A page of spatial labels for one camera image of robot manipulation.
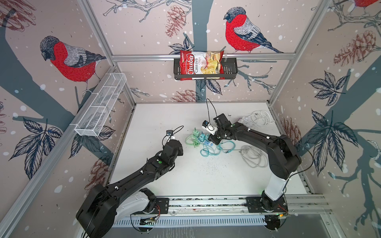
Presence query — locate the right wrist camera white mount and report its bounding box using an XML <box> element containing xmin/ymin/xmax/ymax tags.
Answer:
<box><xmin>202</xmin><ymin>121</ymin><xmax>217</xmax><ymax>135</ymax></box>

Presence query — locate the grey power strip cord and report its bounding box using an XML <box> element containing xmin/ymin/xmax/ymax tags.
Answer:
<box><xmin>232</xmin><ymin>145</ymin><xmax>270</xmax><ymax>169</ymax></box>

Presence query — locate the black wall basket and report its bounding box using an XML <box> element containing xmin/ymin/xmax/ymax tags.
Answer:
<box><xmin>174</xmin><ymin>58</ymin><xmax>238</xmax><ymax>81</ymax></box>

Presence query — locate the green charger adapter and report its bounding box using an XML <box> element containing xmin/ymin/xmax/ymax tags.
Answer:
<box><xmin>192</xmin><ymin>129</ymin><xmax>200</xmax><ymax>138</ymax></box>

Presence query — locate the white wire wall basket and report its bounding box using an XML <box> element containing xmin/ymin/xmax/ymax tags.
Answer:
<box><xmin>74</xmin><ymin>72</ymin><xmax>127</xmax><ymax>137</ymax></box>

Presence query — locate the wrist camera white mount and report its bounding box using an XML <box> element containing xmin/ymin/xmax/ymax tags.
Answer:
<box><xmin>166</xmin><ymin>130</ymin><xmax>175</xmax><ymax>141</ymax></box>
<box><xmin>202</xmin><ymin>121</ymin><xmax>217</xmax><ymax>135</ymax></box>

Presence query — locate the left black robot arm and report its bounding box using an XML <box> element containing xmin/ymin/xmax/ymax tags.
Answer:
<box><xmin>76</xmin><ymin>126</ymin><xmax>184</xmax><ymax>238</ymax></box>

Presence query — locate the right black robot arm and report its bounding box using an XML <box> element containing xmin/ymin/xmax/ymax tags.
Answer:
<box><xmin>202</xmin><ymin>114</ymin><xmax>302</xmax><ymax>212</ymax></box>

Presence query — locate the green charging cable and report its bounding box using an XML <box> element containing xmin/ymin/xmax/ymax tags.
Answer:
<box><xmin>185</xmin><ymin>133</ymin><xmax>201</xmax><ymax>148</ymax></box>

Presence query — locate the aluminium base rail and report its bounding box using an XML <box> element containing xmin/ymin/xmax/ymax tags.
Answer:
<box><xmin>86</xmin><ymin>194</ymin><xmax>331</xmax><ymax>228</ymax></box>

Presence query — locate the teal charging cable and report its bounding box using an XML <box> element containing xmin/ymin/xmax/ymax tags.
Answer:
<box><xmin>199</xmin><ymin>139</ymin><xmax>236</xmax><ymax>158</ymax></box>

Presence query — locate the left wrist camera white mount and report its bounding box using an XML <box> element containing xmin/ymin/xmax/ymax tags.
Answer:
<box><xmin>166</xmin><ymin>130</ymin><xmax>175</xmax><ymax>141</ymax></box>

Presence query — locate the teal charger adapter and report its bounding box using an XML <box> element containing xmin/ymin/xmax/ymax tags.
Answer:
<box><xmin>198</xmin><ymin>132</ymin><xmax>206</xmax><ymax>143</ymax></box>

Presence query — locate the white blue power strip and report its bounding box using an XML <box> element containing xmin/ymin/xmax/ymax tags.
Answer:
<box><xmin>197</xmin><ymin>139</ymin><xmax>214</xmax><ymax>147</ymax></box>

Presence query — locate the red cassava chips bag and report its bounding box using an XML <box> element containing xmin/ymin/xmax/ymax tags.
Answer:
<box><xmin>180</xmin><ymin>51</ymin><xmax>224</xmax><ymax>80</ymax></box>

